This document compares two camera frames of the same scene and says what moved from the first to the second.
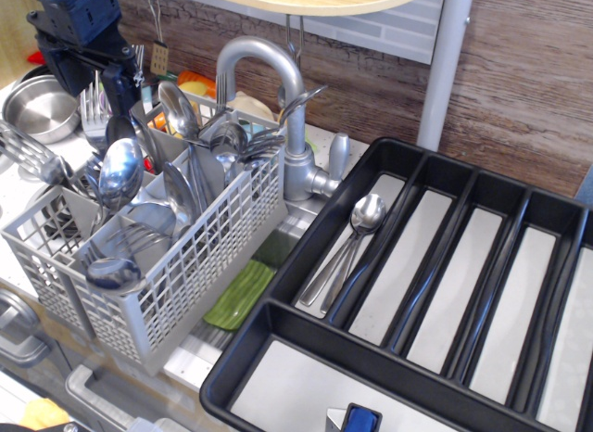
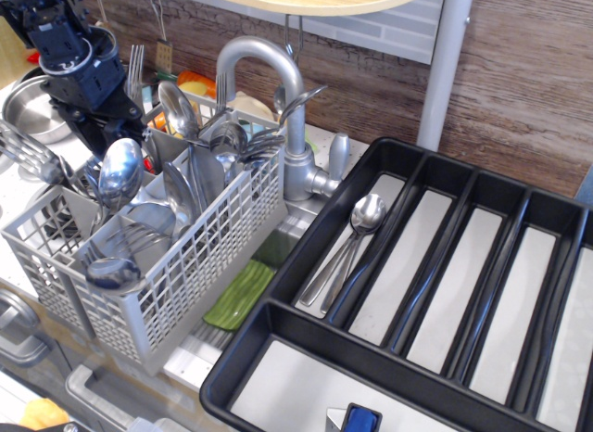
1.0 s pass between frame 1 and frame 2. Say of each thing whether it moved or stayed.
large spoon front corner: stayed
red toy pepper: stayed
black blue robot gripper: moved
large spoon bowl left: stayed
